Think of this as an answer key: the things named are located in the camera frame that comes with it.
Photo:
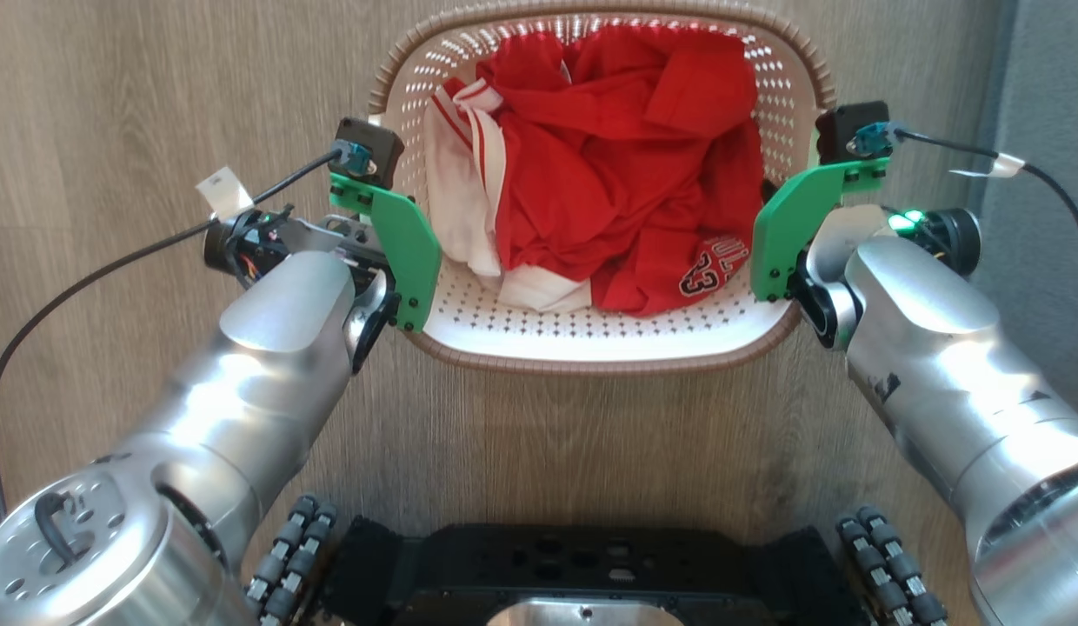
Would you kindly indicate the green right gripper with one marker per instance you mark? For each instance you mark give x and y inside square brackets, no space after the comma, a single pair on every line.
[778,239]

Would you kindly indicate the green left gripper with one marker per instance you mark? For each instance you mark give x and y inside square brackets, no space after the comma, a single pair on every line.
[409,252]

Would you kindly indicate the white laundry basket brown rim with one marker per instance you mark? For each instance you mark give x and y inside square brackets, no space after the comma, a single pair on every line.
[591,335]

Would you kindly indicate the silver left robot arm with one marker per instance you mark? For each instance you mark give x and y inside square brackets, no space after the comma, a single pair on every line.
[261,382]

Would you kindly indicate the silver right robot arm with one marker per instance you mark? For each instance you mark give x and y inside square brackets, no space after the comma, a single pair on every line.
[939,365]

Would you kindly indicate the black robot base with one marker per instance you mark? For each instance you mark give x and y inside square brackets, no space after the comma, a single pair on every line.
[591,565]

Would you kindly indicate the white garment with red stripes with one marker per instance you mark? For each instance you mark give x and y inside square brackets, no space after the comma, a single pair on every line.
[456,200]

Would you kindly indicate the red jersey garment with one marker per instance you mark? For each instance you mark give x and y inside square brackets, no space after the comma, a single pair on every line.
[608,174]

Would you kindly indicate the black roller wheel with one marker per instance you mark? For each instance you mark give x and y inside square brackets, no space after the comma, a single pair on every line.
[891,565]
[291,561]

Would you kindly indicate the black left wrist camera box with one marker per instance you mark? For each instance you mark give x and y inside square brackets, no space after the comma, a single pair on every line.
[378,143]

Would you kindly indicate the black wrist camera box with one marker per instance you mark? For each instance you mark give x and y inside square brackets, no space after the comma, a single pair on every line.
[843,126]
[378,143]

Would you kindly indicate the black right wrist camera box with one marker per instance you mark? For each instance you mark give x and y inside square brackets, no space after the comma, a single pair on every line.
[843,126]

